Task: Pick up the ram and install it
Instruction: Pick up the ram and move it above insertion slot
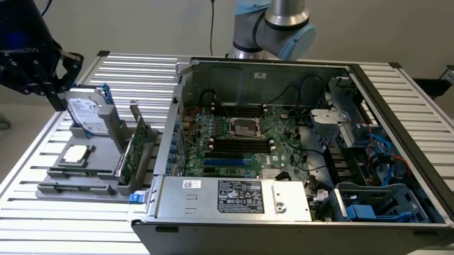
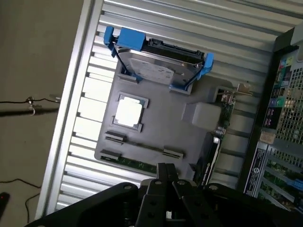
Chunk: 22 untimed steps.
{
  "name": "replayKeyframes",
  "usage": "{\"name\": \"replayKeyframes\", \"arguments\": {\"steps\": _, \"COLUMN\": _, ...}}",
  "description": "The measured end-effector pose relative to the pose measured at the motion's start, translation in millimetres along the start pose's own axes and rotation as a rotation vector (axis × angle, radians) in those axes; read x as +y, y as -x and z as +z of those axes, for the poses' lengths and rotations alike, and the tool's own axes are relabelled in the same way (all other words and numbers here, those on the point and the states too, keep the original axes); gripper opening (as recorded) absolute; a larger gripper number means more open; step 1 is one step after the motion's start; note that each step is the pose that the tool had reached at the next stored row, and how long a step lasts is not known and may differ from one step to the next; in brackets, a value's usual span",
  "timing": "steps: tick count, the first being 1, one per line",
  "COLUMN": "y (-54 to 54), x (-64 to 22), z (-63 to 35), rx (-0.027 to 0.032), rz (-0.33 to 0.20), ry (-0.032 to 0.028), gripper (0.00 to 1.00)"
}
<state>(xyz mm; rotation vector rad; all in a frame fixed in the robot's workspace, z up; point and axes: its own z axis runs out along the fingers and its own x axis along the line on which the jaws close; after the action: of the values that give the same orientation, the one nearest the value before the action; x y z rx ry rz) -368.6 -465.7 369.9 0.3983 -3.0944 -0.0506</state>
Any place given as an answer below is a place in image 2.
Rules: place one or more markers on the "black PC case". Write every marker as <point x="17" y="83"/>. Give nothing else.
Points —
<point x="284" y="118"/>

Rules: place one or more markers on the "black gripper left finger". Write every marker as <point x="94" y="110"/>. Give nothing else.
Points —
<point x="151" y="203"/>

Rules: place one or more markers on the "white label sticker on case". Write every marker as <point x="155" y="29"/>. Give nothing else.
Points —
<point x="256" y="169"/>

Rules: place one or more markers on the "hard disk with blue caddy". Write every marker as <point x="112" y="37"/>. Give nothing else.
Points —
<point x="154" y="63"/>

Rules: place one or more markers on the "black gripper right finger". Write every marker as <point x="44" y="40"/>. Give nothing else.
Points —
<point x="196" y="205"/>

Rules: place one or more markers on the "silver CPU chip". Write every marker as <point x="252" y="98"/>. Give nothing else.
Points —
<point x="129" y="111"/>

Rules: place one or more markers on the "grey plastic parts rack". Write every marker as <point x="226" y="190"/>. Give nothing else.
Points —
<point x="165" y="118"/>

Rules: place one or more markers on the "graphics card with black fan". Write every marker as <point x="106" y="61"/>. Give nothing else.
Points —
<point x="210" y="151"/>

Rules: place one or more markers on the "black device with red light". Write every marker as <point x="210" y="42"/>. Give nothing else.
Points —
<point x="3" y="203"/>

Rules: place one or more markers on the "green RAM stick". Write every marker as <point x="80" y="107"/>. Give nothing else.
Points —
<point x="135" y="163"/>

